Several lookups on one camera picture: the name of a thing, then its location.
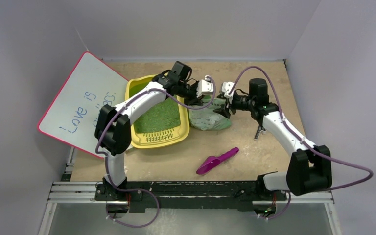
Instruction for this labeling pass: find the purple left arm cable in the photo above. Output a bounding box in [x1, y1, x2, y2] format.
[95, 75, 217, 194]

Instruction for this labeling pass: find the yellow litter box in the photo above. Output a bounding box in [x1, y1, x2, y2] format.
[125, 75, 190, 149]

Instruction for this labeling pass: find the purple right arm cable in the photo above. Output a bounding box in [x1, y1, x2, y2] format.
[228, 66, 374, 192]

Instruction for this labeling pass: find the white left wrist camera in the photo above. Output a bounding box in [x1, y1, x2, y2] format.
[196, 75, 214, 98]

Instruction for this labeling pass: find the magenta plastic litter scoop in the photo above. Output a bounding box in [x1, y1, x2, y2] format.
[196, 147, 239, 175]

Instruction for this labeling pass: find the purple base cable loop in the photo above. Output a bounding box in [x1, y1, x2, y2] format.
[105, 189, 161, 229]

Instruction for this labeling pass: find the black ruler strip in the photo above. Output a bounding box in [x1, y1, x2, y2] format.
[254, 125, 266, 141]

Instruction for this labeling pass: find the green cat litter bag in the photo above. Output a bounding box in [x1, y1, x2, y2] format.
[188, 98, 232, 131]

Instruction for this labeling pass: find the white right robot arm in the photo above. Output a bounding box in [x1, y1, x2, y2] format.
[214, 78, 332, 199]

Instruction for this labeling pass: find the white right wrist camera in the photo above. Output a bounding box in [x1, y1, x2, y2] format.
[219, 82, 234, 101]

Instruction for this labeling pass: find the pink framed whiteboard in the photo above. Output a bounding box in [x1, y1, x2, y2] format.
[38, 52, 128, 155]

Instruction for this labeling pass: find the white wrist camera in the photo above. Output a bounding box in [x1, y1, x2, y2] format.
[196, 75, 214, 98]
[219, 82, 234, 101]

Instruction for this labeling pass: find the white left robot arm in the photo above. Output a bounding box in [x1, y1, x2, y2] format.
[94, 61, 199, 200]

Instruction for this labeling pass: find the aluminium frame rail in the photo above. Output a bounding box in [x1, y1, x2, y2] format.
[48, 182, 334, 204]

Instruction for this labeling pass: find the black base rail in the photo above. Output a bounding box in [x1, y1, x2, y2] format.
[95, 180, 287, 213]

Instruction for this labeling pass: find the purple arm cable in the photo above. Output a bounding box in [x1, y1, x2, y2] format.
[228, 66, 374, 192]
[95, 75, 217, 194]

